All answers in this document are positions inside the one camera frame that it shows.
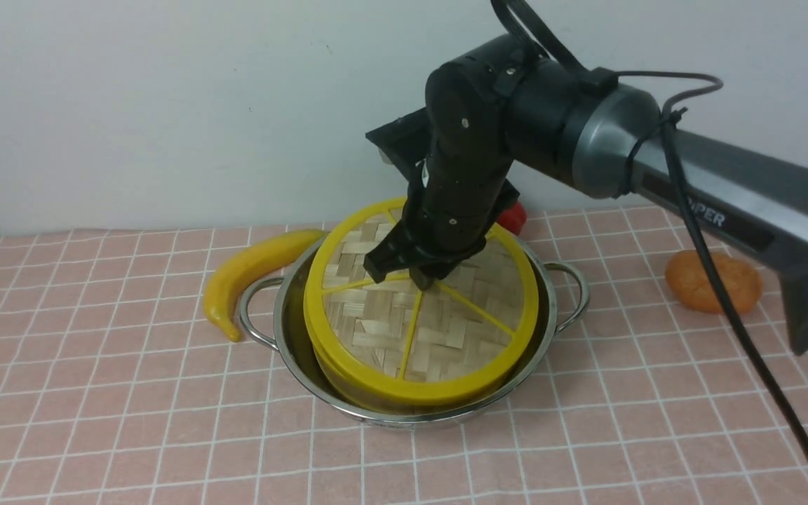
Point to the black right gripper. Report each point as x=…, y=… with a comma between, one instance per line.
x=479, y=108

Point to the yellow-rimmed bamboo steamer lid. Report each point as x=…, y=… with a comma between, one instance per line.
x=392, y=347

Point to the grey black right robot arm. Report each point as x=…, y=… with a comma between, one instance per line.
x=606, y=139

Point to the stainless steel pot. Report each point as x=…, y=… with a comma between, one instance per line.
x=294, y=347

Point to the red bell pepper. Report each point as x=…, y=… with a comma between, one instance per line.
x=513, y=219

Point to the yellow banana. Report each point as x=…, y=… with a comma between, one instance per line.
x=223, y=290

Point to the pink checkered tablecloth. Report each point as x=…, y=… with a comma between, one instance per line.
x=115, y=390

